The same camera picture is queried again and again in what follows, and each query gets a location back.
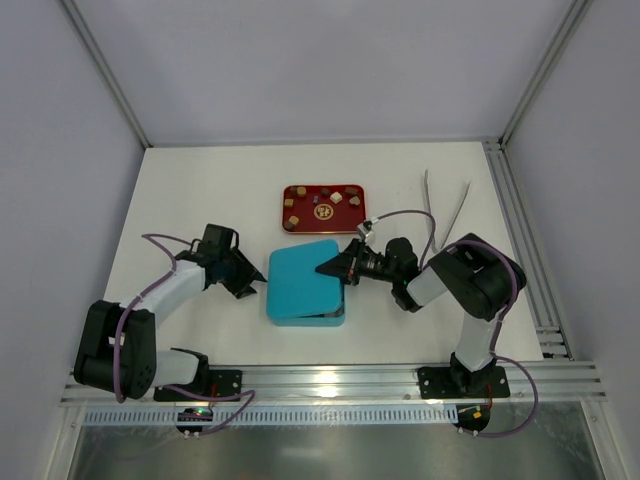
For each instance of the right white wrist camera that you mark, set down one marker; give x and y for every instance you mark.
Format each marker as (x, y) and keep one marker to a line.
(365, 231)

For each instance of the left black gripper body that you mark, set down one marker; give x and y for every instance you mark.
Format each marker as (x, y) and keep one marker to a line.
(232, 270)

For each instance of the teal box with paper cups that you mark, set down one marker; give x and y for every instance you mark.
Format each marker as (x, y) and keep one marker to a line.
(307, 310)

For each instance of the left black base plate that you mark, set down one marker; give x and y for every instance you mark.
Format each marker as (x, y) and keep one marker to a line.
(220, 385)

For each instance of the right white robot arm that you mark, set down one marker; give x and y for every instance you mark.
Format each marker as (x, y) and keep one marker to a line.
(484, 282)

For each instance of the red rectangular tray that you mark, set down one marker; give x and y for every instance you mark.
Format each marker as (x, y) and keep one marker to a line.
(301, 216)

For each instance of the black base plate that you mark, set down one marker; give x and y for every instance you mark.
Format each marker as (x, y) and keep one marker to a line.
(439, 383)
(220, 385)

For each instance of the white cube chocolate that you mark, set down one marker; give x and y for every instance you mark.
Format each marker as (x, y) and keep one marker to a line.
(336, 197)

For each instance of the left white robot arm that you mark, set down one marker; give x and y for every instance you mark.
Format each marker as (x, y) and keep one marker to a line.
(118, 350)

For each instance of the slotted cable duct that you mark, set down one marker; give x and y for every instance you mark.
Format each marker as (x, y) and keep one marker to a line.
(273, 415)

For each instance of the aluminium front rail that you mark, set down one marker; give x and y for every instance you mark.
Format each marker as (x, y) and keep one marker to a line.
(555, 381)

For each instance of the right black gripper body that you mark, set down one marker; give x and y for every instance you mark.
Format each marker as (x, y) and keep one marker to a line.
(353, 263)

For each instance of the teal box lid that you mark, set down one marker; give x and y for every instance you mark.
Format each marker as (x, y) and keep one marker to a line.
(292, 270)

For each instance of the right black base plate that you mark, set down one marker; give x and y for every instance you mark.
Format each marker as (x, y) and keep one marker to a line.
(439, 383)

